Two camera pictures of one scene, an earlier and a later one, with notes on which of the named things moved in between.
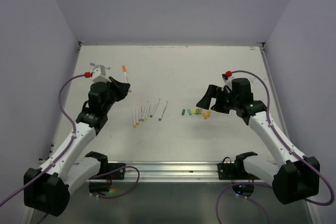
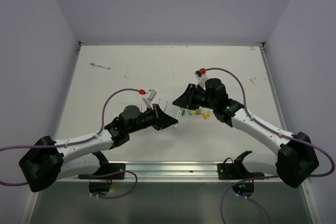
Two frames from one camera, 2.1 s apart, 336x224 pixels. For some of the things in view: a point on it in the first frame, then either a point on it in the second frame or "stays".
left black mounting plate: x=106 y=168 stays
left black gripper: x=122 y=87 to x=161 y=119
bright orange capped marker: x=124 y=67 to x=178 y=117
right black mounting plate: x=234 y=171 stays
